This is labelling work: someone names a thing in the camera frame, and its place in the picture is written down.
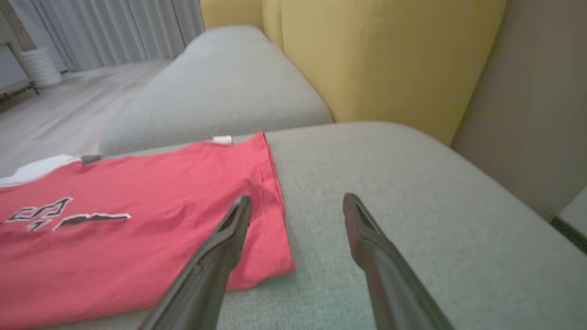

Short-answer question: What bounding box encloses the grey curtain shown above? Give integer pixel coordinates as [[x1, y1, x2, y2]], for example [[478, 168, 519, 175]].
[[7, 0, 205, 74]]

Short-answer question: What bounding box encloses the small grey sofa seat cushion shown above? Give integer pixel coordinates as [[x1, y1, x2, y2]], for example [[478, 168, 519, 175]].
[[99, 25, 334, 155]]

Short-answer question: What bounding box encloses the red jersey with white sleeves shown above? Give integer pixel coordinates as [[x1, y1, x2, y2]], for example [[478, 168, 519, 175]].
[[0, 132, 296, 330]]

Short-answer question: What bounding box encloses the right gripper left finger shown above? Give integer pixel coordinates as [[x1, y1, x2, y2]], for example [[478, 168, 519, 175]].
[[139, 195, 253, 330]]

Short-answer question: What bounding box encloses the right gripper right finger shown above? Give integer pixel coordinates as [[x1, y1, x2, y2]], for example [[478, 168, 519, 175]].
[[343, 193, 455, 330]]

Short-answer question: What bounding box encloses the large grey sofa seat cushion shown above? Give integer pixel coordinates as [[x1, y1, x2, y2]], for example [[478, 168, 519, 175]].
[[44, 120, 587, 330]]

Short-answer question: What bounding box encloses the yellow sofa backrest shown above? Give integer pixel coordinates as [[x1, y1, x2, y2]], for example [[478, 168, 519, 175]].
[[200, 0, 508, 146]]

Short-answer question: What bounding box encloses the white ribbed cylindrical bin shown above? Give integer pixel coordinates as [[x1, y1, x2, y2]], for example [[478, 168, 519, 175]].
[[21, 46, 63, 88]]

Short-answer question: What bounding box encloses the grey low tv cabinet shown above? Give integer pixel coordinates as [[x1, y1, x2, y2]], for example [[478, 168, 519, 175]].
[[0, 43, 40, 99]]

